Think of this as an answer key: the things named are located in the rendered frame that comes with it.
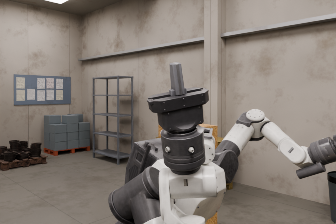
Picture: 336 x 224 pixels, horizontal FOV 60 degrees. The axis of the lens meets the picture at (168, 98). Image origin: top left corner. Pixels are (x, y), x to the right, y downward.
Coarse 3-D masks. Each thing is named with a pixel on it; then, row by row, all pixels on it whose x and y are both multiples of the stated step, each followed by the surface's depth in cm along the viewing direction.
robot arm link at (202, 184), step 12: (204, 156) 59; (180, 168) 57; (192, 168) 57; (204, 168) 61; (180, 180) 59; (192, 180) 59; (204, 180) 59; (180, 192) 60; (192, 192) 60; (204, 192) 59; (216, 192) 59
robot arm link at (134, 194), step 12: (132, 180) 80; (120, 192) 80; (132, 192) 77; (144, 192) 76; (120, 204) 78; (132, 204) 76; (144, 204) 74; (156, 204) 75; (132, 216) 79; (144, 216) 73; (156, 216) 73
